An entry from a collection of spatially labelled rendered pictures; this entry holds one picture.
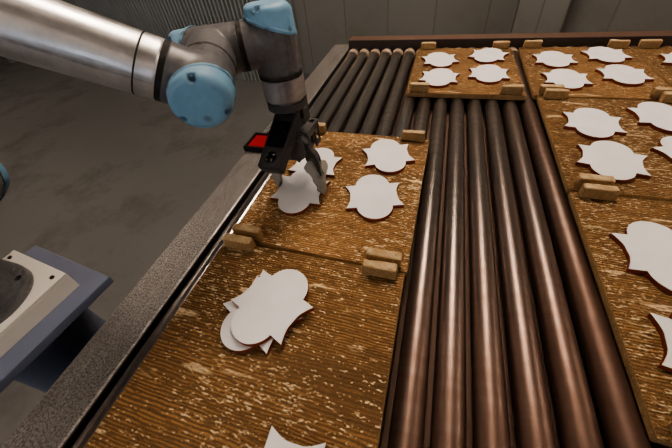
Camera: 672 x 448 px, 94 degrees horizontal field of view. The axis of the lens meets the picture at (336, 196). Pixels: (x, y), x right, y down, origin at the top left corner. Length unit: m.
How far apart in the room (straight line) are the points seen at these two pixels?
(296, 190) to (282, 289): 0.24
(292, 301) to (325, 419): 0.16
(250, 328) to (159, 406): 0.14
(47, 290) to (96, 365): 0.23
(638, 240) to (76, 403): 0.90
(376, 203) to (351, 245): 0.11
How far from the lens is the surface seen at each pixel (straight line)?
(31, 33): 0.46
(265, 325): 0.51
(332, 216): 0.64
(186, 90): 0.41
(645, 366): 0.59
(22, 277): 0.86
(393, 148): 0.79
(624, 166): 0.88
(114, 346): 0.66
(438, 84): 1.12
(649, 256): 0.70
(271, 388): 0.50
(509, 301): 0.59
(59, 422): 0.65
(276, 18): 0.53
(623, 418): 0.57
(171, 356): 0.57
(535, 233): 0.69
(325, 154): 0.79
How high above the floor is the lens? 1.39
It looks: 42 degrees down
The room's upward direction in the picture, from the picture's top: 8 degrees counter-clockwise
